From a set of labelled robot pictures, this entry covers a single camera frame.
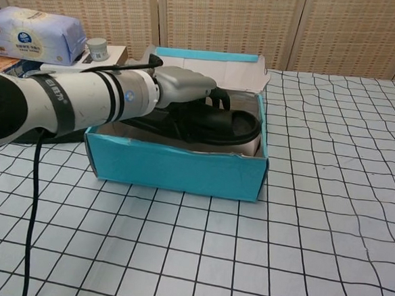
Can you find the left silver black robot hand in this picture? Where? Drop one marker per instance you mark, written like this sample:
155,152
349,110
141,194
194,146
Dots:
185,84

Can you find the black rubber slipper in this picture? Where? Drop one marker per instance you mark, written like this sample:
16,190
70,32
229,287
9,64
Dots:
219,129
66,139

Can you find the blue cardboard shoe box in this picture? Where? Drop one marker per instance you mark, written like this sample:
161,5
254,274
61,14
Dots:
182,170

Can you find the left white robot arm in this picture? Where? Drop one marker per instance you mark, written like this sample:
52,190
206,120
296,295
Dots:
86,96

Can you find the woven bamboo folding screen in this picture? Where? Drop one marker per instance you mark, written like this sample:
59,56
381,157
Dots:
226,21

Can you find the flat white cardboard box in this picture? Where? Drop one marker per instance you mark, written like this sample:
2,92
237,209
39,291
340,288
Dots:
116,52

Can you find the small grey jar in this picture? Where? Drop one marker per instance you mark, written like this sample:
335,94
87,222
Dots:
96,49

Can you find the light blue checkered tablecloth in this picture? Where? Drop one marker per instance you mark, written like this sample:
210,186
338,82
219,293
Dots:
282,194

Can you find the blue white tissue pack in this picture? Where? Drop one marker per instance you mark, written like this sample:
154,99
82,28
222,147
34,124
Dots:
32,35

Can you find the blue orange packet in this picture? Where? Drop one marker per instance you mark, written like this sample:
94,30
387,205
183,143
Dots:
3,63

